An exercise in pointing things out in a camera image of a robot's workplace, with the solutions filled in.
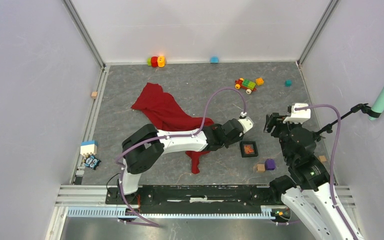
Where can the orange toy brick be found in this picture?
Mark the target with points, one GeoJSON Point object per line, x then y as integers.
{"type": "Point", "coordinates": [259, 81]}

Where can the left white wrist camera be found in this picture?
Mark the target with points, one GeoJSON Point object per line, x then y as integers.
{"type": "Point", "coordinates": [246, 122]}

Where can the purple cube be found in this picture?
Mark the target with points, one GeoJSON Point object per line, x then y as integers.
{"type": "Point", "coordinates": [270, 164]}

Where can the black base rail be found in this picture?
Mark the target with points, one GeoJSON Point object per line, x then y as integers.
{"type": "Point", "coordinates": [206, 199]}

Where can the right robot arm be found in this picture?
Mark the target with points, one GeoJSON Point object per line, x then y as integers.
{"type": "Point", "coordinates": [309, 190]}

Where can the black square display box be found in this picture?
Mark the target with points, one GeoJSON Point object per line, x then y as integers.
{"type": "Point", "coordinates": [242, 143]}

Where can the blue white block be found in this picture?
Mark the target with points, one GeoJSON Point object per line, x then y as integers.
{"type": "Point", "coordinates": [88, 148]}

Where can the red garment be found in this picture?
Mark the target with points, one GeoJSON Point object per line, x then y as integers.
{"type": "Point", "coordinates": [163, 111]}

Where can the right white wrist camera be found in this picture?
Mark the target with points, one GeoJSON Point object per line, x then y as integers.
{"type": "Point", "coordinates": [298, 113]}

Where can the blue dome block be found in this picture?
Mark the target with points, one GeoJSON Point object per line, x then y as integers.
{"type": "Point", "coordinates": [214, 60]}

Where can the tan wooden cube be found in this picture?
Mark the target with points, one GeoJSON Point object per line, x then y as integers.
{"type": "Point", "coordinates": [260, 168]}

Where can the small wooden cube on rail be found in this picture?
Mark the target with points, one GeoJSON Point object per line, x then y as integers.
{"type": "Point", "coordinates": [94, 94]}

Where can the orange flower brooch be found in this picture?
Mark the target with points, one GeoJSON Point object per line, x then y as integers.
{"type": "Point", "coordinates": [249, 149]}

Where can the green red orange toy stack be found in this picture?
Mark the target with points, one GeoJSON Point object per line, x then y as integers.
{"type": "Point", "coordinates": [156, 61]}

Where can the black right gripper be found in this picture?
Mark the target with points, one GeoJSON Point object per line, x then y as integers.
{"type": "Point", "coordinates": [275, 119]}

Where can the black mini tripod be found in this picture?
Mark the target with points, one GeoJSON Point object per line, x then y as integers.
{"type": "Point", "coordinates": [363, 107]}

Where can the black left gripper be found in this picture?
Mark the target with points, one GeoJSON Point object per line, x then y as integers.
{"type": "Point", "coordinates": [233, 140]}

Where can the tan cube near tripod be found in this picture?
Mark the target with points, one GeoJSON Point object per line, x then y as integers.
{"type": "Point", "coordinates": [323, 159]}

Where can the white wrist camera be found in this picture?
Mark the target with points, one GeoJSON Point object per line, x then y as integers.
{"type": "Point", "coordinates": [298, 113]}
{"type": "Point", "coordinates": [246, 122]}

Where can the blue owl toy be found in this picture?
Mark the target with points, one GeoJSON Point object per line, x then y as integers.
{"type": "Point", "coordinates": [91, 162]}

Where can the teal cube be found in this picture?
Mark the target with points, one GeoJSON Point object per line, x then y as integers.
{"type": "Point", "coordinates": [288, 83]}

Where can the colourful toy brick car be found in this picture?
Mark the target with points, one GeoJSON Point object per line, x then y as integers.
{"type": "Point", "coordinates": [248, 85]}

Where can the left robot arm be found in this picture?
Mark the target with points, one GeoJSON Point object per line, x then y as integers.
{"type": "Point", "coordinates": [143, 148]}

